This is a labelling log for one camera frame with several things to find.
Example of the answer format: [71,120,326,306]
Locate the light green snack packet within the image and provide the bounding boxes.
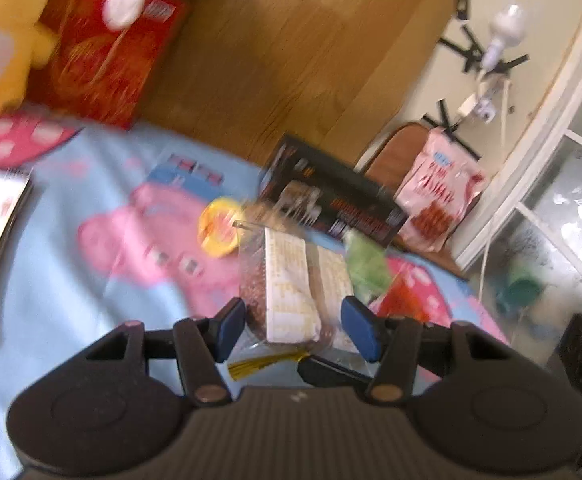
[343,229,393,304]

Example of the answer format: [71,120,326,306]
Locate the clear bag brown snacks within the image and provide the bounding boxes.
[228,203,370,382]

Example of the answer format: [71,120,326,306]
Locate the yellow jelly cup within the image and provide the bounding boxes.
[198,197,244,258]

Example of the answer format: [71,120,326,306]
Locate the cartoon pig blue tablecloth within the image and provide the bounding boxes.
[0,112,510,480]

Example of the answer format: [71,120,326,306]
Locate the pink twisted snack bag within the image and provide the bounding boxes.
[394,128,488,252]

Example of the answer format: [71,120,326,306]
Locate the brown wooden chair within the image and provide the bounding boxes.
[356,122,466,280]

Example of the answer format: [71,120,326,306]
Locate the black sheep print box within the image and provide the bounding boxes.
[259,133,407,247]

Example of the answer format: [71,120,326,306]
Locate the red gift bag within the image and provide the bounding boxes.
[26,0,189,129]

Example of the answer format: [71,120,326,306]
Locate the white cable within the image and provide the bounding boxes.
[475,74,514,306]

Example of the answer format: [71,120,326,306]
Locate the white wall charger plug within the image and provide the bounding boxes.
[457,93,497,124]

